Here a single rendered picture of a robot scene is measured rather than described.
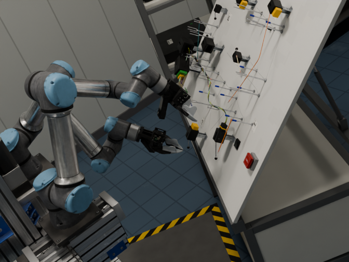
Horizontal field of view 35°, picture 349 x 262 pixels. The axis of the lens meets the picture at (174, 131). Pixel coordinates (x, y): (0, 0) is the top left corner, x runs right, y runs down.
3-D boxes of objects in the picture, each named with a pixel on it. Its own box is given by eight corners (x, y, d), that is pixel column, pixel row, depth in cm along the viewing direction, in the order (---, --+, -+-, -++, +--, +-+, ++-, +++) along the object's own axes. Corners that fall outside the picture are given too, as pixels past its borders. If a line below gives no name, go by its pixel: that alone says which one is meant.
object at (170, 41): (164, 65, 333) (161, 56, 330) (155, 44, 363) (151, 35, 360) (214, 45, 333) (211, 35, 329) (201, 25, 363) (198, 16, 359)
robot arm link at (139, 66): (125, 75, 228) (135, 59, 231) (144, 90, 233) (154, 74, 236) (134, 73, 222) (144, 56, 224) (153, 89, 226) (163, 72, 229)
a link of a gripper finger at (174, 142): (184, 146, 243) (164, 139, 243) (182, 151, 248) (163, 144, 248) (186, 140, 245) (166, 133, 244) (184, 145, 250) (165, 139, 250)
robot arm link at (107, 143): (98, 157, 252) (101, 141, 244) (108, 141, 260) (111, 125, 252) (113, 164, 251) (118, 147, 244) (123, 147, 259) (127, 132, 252)
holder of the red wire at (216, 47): (220, 34, 291) (202, 29, 287) (225, 49, 281) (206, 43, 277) (217, 42, 294) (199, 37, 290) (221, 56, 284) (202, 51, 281)
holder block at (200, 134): (198, 148, 288) (180, 145, 285) (206, 129, 283) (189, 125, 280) (200, 153, 284) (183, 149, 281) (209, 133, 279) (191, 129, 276)
